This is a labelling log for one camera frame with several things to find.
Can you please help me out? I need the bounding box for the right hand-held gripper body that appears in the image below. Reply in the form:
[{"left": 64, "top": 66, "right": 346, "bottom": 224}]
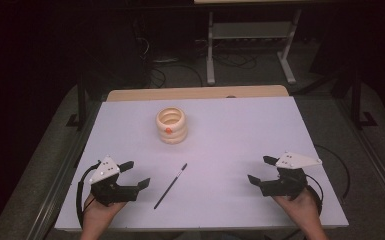
[{"left": 259, "top": 151, "right": 323, "bottom": 202}]

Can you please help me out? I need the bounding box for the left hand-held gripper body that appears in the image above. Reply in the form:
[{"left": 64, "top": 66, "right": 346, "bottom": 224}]
[{"left": 89, "top": 155, "right": 140, "bottom": 207}]

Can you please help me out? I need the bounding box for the black pen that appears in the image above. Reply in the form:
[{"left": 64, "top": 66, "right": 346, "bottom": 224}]
[{"left": 153, "top": 162, "right": 189, "bottom": 211}]

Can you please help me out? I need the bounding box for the beige ringed pen holder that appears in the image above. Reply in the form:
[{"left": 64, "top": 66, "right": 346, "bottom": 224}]
[{"left": 155, "top": 106, "right": 189, "bottom": 145}]

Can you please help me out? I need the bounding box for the person's left hand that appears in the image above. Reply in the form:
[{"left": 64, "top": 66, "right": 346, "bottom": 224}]
[{"left": 83, "top": 193, "right": 128, "bottom": 231}]

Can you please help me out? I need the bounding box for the person's right hand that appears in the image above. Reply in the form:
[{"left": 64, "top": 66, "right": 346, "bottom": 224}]
[{"left": 272, "top": 188, "right": 322, "bottom": 231}]

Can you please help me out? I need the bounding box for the white table board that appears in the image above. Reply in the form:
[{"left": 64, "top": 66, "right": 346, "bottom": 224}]
[{"left": 54, "top": 96, "right": 350, "bottom": 232}]

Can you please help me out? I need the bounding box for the black floor stand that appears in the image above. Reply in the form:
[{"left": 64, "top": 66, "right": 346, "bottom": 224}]
[
  {"left": 65, "top": 74, "right": 89, "bottom": 132},
  {"left": 349, "top": 68, "right": 379, "bottom": 131}
]

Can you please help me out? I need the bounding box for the wooden table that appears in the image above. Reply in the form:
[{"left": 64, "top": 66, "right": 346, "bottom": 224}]
[{"left": 106, "top": 84, "right": 290, "bottom": 103}]

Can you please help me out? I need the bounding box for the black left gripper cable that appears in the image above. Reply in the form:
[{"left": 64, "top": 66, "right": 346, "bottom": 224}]
[{"left": 75, "top": 161, "right": 102, "bottom": 230}]

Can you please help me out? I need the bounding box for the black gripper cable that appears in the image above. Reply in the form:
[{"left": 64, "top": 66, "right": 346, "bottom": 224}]
[
  {"left": 75, "top": 161, "right": 102, "bottom": 230},
  {"left": 304, "top": 173, "right": 325, "bottom": 216}
]

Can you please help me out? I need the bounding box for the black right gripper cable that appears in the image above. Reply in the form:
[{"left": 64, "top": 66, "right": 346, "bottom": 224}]
[{"left": 304, "top": 173, "right": 325, "bottom": 216}]

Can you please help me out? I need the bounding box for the metal floor rail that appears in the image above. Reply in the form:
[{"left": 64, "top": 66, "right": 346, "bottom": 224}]
[
  {"left": 334, "top": 98, "right": 385, "bottom": 214},
  {"left": 26, "top": 99, "right": 103, "bottom": 240}
]

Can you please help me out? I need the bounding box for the black floor cable loop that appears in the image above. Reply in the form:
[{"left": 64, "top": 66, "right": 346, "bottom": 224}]
[{"left": 314, "top": 144, "right": 352, "bottom": 201}]

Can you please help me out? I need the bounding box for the black cable bundle on floor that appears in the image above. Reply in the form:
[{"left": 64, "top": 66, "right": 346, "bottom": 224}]
[{"left": 149, "top": 58, "right": 204, "bottom": 89}]

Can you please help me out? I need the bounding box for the thin black floor cable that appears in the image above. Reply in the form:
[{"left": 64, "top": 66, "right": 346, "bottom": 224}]
[{"left": 212, "top": 51, "right": 258, "bottom": 70}]

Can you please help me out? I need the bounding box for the white metal frame desk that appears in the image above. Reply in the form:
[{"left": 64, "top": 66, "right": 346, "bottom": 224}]
[{"left": 193, "top": 0, "right": 304, "bottom": 87}]

